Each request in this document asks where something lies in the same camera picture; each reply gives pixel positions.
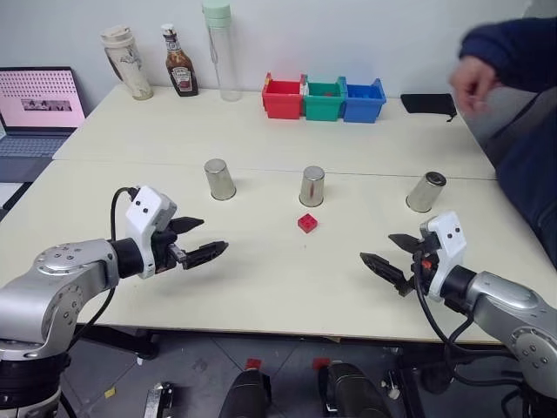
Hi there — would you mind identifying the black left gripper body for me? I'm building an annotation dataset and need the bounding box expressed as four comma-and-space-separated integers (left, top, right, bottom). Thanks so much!
150, 216, 189, 274

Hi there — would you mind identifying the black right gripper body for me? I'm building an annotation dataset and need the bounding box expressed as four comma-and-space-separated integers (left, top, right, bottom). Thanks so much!
410, 230, 441, 292

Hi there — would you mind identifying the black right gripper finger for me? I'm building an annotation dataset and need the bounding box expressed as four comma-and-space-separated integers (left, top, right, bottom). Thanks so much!
359, 251, 415, 298
387, 233, 421, 254

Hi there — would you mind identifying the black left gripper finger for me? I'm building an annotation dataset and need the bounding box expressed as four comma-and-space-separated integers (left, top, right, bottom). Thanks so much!
181, 239, 230, 271
169, 216, 205, 234

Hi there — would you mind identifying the person's bare hand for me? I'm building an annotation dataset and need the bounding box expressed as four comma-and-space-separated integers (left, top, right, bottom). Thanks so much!
447, 57, 500, 113

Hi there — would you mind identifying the upturned steel cup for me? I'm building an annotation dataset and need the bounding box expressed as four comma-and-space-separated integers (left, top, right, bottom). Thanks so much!
405, 171, 448, 214
298, 165, 327, 207
204, 158, 238, 202

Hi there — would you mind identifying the red toy brick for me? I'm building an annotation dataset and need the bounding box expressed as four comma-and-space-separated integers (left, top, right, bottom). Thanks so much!
297, 212, 320, 235

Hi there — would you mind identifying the dark rounded shape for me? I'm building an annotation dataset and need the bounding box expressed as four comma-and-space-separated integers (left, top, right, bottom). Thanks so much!
317, 361, 393, 418
217, 367, 273, 418

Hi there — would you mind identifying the person's dark clothed body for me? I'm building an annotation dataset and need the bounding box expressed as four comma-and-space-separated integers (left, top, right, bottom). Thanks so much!
481, 84, 557, 265

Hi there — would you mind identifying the black pouch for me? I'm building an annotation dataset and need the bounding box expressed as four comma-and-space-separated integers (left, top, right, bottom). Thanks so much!
399, 92, 459, 124

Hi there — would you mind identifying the blue plastic bin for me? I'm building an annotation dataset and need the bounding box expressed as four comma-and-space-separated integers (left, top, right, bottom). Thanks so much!
342, 77, 387, 125

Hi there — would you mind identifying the ketchup bottle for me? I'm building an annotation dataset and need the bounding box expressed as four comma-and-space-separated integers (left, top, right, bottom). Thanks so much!
160, 23, 200, 98

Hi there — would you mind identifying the red plastic bin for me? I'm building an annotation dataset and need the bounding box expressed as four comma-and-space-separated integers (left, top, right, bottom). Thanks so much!
261, 71, 306, 120

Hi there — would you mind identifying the green plastic bin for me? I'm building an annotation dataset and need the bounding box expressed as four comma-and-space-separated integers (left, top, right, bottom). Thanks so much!
301, 74, 348, 123

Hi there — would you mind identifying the beige travel tumbler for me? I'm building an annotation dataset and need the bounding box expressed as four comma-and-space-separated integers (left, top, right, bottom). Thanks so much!
99, 25, 155, 102

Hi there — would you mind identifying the clear bottle with green lid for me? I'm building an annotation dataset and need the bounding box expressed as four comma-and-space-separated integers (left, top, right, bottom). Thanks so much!
201, 0, 244, 103

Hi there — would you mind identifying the open laptop with pink screen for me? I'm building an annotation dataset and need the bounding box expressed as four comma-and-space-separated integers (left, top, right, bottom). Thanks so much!
0, 66, 88, 159

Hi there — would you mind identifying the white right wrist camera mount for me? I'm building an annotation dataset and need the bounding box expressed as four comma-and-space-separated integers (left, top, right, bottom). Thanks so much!
419, 211, 467, 303

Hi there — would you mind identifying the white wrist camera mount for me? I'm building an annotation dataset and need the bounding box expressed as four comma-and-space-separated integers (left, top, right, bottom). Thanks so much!
419, 211, 467, 303
124, 185, 178, 280

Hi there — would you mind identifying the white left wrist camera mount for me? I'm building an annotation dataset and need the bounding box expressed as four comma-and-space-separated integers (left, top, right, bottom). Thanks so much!
124, 185, 178, 280

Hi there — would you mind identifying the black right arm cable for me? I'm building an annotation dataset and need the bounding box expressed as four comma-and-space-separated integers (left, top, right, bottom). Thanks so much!
411, 256, 527, 388

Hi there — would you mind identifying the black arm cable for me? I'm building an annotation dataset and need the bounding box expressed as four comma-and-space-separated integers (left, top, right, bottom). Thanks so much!
411, 256, 527, 388
71, 186, 141, 339

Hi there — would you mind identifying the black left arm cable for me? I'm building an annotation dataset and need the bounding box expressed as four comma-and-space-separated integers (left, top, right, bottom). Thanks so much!
71, 186, 141, 339

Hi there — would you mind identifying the silver metal bracket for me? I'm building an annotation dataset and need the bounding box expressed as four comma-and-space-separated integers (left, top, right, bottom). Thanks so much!
143, 381, 175, 418

